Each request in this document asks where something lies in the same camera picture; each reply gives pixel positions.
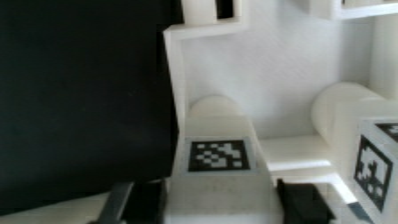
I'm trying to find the white chair leg with tag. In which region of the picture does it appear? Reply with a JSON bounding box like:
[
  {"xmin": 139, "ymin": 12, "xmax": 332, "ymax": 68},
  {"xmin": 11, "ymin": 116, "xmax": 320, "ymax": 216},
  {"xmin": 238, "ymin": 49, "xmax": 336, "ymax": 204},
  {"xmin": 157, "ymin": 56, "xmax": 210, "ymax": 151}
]
[{"xmin": 311, "ymin": 82, "xmax": 398, "ymax": 224}]

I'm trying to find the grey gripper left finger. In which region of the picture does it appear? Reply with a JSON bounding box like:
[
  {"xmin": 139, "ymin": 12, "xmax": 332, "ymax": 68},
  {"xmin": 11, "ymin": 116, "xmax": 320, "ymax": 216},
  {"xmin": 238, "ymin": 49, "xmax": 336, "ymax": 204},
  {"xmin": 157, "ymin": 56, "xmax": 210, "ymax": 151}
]
[{"xmin": 87, "ymin": 179, "xmax": 167, "ymax": 224}]

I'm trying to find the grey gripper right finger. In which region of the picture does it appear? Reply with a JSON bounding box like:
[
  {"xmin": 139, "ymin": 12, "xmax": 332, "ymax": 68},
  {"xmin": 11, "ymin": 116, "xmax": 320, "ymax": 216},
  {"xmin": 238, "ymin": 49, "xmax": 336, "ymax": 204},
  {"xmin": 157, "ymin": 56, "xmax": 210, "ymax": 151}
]
[{"xmin": 277, "ymin": 179, "xmax": 336, "ymax": 224}]

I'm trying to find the white chair seat part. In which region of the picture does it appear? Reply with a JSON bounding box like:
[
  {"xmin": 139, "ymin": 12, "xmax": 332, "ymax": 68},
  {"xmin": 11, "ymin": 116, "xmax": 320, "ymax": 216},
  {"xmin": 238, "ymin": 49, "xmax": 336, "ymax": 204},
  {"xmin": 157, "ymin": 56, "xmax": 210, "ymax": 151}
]
[{"xmin": 164, "ymin": 0, "xmax": 398, "ymax": 182}]

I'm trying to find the white chair leg block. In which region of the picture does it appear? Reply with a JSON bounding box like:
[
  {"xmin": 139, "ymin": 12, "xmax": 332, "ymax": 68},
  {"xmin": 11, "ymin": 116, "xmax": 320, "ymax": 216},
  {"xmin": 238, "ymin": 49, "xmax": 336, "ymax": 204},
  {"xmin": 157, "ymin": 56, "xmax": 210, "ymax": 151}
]
[{"xmin": 165, "ymin": 96, "xmax": 283, "ymax": 224}]

